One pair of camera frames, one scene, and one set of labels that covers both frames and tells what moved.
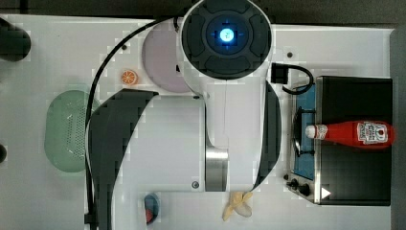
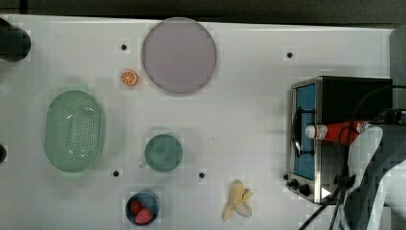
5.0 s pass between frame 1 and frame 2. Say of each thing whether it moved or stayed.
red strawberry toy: moved
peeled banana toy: stayed
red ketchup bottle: stayed
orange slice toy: stayed
